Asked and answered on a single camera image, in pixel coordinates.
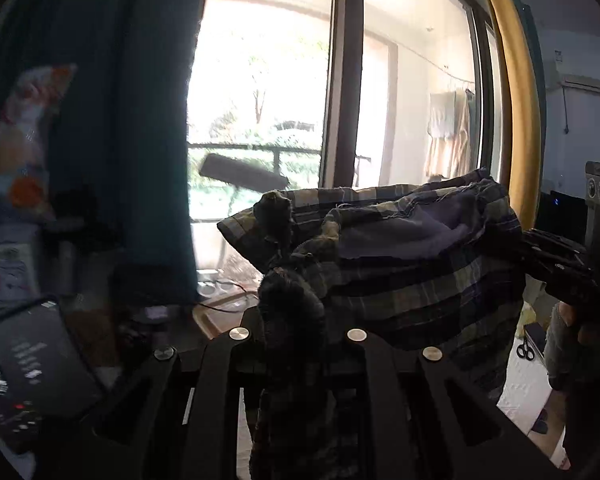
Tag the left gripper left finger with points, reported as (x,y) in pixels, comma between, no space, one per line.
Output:
(195,425)

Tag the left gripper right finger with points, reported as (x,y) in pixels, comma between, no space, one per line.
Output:
(417,417)

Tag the blue plaid pants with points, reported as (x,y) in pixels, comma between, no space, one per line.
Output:
(430,265)

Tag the black scissors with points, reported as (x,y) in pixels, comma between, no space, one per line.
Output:
(524,350)

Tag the brown food container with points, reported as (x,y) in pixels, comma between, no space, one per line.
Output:
(223,313)

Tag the white power strip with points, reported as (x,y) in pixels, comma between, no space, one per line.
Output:
(212,284)

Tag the hanging beige clothes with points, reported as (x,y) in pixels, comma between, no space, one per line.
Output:
(449,135)

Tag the tablet with dark screen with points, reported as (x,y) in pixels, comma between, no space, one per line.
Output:
(45,387)

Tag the teal curtain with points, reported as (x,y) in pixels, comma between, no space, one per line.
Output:
(117,149)

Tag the desk lamp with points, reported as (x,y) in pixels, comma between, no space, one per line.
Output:
(241,174)

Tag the balcony railing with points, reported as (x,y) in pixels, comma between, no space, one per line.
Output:
(211,199)

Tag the colourful snack bag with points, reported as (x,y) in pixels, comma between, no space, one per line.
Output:
(30,107)

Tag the yellow window frame trim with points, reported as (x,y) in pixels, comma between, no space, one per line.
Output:
(521,151)

